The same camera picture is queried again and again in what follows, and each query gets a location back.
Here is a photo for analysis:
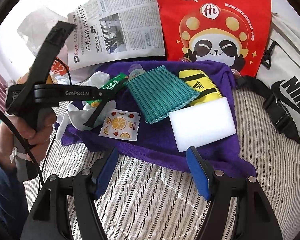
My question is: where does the white waist bag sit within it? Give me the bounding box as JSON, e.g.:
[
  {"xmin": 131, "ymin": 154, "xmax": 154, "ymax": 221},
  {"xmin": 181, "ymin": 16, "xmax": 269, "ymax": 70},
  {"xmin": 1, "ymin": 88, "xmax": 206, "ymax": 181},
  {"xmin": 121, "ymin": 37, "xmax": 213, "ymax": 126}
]
[{"xmin": 236, "ymin": 12, "xmax": 300, "ymax": 155}]

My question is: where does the yellow pouch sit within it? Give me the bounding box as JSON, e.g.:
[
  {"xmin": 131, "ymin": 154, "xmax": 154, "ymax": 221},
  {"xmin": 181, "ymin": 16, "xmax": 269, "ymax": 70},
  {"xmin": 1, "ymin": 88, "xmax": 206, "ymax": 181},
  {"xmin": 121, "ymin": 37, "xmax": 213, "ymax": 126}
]
[{"xmin": 179, "ymin": 70, "xmax": 223, "ymax": 105}]

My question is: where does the white plastic shopping bag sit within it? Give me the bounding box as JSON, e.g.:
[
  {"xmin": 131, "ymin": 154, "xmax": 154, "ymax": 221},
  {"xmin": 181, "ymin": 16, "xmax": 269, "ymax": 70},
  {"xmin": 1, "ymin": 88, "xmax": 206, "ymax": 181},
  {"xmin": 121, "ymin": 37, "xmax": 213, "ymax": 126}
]
[{"xmin": 16, "ymin": 6, "xmax": 90, "ymax": 85}]

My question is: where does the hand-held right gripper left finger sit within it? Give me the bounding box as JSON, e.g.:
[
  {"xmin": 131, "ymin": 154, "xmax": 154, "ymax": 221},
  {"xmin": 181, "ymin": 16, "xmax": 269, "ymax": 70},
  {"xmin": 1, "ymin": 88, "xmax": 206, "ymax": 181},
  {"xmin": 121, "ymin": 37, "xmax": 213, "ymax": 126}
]
[{"xmin": 20, "ymin": 146, "xmax": 119, "ymax": 240}]

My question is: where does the purple towel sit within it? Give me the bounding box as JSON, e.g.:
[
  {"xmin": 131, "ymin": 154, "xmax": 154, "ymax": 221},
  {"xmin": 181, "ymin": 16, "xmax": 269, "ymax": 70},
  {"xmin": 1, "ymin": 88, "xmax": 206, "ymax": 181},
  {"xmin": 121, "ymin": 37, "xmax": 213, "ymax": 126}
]
[{"xmin": 55, "ymin": 60, "xmax": 256, "ymax": 200}]

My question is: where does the striped bed quilt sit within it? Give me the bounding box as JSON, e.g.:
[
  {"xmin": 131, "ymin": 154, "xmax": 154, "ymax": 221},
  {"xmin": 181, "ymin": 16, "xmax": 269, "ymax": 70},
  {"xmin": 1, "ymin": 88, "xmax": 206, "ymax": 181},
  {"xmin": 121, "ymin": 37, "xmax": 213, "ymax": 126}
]
[{"xmin": 22, "ymin": 77, "xmax": 300, "ymax": 240}]

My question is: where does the fruit print wipe packet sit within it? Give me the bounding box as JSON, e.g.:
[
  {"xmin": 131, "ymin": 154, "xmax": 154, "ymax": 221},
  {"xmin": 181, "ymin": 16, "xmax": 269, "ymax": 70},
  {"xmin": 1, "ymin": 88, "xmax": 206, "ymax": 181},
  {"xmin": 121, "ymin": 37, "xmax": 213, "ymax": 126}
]
[{"xmin": 99, "ymin": 109, "xmax": 140, "ymax": 140}]

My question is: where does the folded newspaper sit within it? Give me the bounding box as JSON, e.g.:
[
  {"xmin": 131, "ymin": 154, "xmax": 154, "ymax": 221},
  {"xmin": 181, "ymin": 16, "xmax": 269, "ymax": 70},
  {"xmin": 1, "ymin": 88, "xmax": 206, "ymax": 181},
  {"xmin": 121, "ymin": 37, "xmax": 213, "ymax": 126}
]
[{"xmin": 66, "ymin": 0, "xmax": 167, "ymax": 71}]

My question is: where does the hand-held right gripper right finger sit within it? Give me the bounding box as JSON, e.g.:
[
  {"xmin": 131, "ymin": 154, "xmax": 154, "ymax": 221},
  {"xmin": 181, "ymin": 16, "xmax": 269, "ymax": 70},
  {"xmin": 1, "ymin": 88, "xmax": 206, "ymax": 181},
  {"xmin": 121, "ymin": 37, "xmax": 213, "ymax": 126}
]
[{"xmin": 186, "ymin": 146, "xmax": 283, "ymax": 240}]

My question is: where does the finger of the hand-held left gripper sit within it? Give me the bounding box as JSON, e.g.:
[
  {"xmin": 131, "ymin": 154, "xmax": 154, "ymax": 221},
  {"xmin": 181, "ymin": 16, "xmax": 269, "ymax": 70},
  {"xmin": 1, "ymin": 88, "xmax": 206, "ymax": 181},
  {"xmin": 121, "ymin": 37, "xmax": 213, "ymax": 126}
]
[{"xmin": 84, "ymin": 92, "xmax": 115, "ymax": 130}]

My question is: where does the white sponge block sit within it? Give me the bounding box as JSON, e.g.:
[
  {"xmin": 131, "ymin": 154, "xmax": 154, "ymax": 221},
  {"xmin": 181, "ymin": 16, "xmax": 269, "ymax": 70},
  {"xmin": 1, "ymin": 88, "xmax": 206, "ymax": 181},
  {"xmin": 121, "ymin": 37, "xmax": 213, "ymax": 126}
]
[{"xmin": 169, "ymin": 97, "xmax": 237, "ymax": 153}]

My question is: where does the person's left hand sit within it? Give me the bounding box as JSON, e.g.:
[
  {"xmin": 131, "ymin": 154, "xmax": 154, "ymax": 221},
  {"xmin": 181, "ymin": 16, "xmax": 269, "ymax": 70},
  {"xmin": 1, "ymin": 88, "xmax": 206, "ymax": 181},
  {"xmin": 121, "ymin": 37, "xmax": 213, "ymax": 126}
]
[{"xmin": 0, "ymin": 110, "xmax": 56, "ymax": 160}]

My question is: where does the teal scrubbing cloth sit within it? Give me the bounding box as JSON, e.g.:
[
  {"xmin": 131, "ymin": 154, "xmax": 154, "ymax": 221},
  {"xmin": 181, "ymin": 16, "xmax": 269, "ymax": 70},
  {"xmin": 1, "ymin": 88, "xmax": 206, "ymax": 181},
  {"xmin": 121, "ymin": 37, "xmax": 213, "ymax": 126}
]
[{"xmin": 125, "ymin": 65, "xmax": 200, "ymax": 124}]

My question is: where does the red paper bag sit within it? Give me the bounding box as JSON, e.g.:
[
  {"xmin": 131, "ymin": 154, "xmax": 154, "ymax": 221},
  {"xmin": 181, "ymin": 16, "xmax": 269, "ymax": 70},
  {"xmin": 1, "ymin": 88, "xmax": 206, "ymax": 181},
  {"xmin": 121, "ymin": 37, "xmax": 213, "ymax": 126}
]
[{"xmin": 151, "ymin": 0, "xmax": 272, "ymax": 77}]

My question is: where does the black cable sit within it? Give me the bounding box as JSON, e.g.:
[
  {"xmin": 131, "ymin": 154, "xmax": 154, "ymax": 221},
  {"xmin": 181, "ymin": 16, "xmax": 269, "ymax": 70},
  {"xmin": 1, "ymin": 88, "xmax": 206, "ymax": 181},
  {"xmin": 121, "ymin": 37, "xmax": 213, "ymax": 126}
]
[{"xmin": 0, "ymin": 104, "xmax": 58, "ymax": 188}]

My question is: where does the green packet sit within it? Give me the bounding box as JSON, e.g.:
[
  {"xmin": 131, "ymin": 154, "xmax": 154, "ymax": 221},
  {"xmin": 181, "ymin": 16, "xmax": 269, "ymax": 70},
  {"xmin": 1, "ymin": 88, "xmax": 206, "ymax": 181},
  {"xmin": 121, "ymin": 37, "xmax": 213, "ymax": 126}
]
[{"xmin": 82, "ymin": 72, "xmax": 128, "ymax": 110}]

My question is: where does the person's left forearm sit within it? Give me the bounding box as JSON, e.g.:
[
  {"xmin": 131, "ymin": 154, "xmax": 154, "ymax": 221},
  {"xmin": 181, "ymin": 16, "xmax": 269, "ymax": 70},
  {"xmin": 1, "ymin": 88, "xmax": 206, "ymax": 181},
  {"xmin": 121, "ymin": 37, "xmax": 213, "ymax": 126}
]
[{"xmin": 0, "ymin": 150, "xmax": 29, "ymax": 240}]

